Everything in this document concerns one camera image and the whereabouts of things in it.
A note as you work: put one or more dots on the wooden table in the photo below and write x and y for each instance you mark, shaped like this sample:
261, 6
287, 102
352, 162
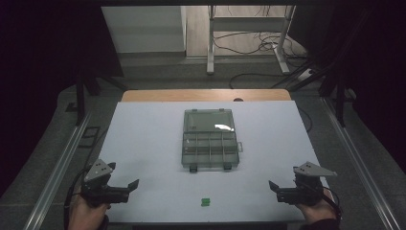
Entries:
204, 95

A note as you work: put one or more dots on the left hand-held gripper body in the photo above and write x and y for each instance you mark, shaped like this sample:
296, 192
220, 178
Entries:
105, 193

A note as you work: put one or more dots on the person's left hand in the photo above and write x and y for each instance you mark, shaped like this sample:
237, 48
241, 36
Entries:
83, 214

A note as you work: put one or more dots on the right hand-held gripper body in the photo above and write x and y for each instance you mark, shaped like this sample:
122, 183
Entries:
303, 191

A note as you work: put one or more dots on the white cabinet panel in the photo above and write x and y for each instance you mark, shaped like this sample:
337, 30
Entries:
143, 28

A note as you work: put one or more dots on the white power strip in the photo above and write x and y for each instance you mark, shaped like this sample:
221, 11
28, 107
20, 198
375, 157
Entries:
305, 74

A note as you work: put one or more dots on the clear grey compartment box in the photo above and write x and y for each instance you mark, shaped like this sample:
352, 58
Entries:
210, 140

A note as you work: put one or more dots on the aluminium rail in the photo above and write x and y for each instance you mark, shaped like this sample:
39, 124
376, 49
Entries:
57, 172
354, 153

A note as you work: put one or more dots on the person's right hand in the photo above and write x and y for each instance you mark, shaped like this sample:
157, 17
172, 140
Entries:
316, 211

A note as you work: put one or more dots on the dark metal stand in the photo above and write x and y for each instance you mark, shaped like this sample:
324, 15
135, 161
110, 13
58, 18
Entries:
80, 96
340, 99

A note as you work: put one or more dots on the black rectangular floor frame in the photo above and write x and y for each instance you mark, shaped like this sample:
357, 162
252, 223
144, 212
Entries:
89, 136

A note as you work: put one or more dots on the white metal desk frame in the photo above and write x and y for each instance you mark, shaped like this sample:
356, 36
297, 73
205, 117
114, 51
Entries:
210, 48

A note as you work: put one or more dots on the white board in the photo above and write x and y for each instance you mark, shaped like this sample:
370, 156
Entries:
153, 143

